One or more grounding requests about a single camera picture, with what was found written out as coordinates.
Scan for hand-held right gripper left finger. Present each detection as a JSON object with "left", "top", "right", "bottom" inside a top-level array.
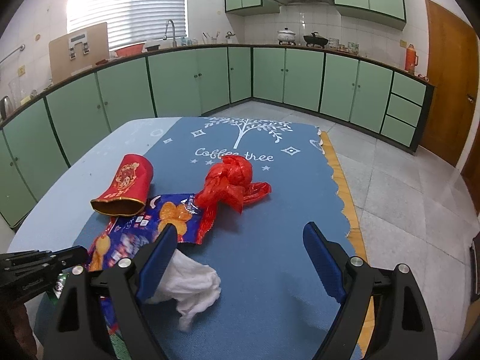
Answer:
[{"left": 44, "top": 223, "right": 178, "bottom": 360}]

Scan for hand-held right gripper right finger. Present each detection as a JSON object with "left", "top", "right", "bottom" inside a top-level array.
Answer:
[{"left": 302, "top": 222, "right": 437, "bottom": 360}]

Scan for person's left forearm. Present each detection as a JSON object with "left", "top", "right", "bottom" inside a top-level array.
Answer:
[{"left": 0, "top": 300, "right": 38, "bottom": 360}]

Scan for green base cabinets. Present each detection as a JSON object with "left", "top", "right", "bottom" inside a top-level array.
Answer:
[{"left": 0, "top": 43, "right": 436, "bottom": 229}]

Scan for brown printed cardboard sheet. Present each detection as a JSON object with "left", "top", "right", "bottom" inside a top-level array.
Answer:
[{"left": 49, "top": 22, "right": 110, "bottom": 83}]

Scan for red plastic basin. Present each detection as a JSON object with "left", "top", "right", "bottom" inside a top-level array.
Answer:
[{"left": 114, "top": 43, "right": 145, "bottom": 58}]

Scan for wooden door with handle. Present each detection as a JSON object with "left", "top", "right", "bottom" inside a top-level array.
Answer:
[{"left": 418, "top": 0, "right": 480, "bottom": 167}]

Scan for light blue tablecloth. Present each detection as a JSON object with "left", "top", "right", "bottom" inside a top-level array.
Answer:
[{"left": 7, "top": 118, "right": 182, "bottom": 256}]

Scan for clear glass pitcher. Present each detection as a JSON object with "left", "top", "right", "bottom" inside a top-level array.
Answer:
[{"left": 7, "top": 77, "right": 23, "bottom": 107}]

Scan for blue snack bag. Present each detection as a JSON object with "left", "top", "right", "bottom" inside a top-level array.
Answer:
[{"left": 87, "top": 193, "right": 218, "bottom": 360}]

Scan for green bottle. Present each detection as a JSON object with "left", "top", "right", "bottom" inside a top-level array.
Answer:
[{"left": 50, "top": 273, "right": 70, "bottom": 302}]

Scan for red plastic bag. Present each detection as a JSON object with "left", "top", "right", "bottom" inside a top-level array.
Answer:
[{"left": 195, "top": 155, "right": 272, "bottom": 215}]

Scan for wall grab bar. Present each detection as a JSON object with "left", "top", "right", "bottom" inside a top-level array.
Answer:
[{"left": 0, "top": 44, "right": 26, "bottom": 64}]

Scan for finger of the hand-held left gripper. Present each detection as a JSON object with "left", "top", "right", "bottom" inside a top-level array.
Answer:
[
  {"left": 49, "top": 246, "right": 90, "bottom": 271},
  {"left": 0, "top": 250, "right": 52, "bottom": 269}
]

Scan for red thermos flask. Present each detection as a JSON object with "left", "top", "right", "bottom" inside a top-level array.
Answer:
[{"left": 404, "top": 44, "right": 419, "bottom": 75}]

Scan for blue scalloped table mat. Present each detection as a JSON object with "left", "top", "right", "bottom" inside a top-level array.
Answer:
[{"left": 35, "top": 116, "right": 370, "bottom": 360}]

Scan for wooden table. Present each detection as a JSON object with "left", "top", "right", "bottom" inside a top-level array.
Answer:
[{"left": 319, "top": 131, "right": 376, "bottom": 360}]

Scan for black wok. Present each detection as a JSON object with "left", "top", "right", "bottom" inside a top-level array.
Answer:
[{"left": 303, "top": 32, "right": 330, "bottom": 48}]

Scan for white window blind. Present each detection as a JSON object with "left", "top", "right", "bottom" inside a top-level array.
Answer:
[{"left": 67, "top": 0, "right": 188, "bottom": 44}]

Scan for steel sink faucet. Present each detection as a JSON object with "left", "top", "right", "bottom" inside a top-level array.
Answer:
[{"left": 164, "top": 19, "right": 178, "bottom": 47}]

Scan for red and gold paper cup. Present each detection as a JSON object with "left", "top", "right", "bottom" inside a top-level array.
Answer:
[{"left": 90, "top": 154, "right": 154, "bottom": 216}]

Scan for white tissue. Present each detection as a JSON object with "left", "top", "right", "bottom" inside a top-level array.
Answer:
[{"left": 144, "top": 249, "right": 223, "bottom": 332}]

